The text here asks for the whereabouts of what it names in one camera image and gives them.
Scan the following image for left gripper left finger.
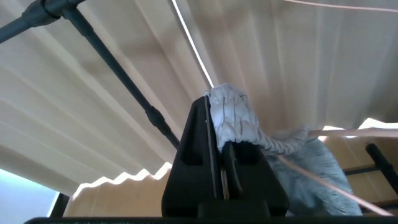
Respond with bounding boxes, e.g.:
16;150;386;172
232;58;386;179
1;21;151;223
161;95;224;218

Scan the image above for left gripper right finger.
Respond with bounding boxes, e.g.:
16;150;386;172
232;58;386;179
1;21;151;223
221;141;289;218

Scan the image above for pale grey shorts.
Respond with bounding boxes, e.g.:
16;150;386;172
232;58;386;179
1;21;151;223
205;83;363;217

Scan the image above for black clothes rack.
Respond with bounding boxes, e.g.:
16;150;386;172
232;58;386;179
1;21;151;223
0;0;398;213

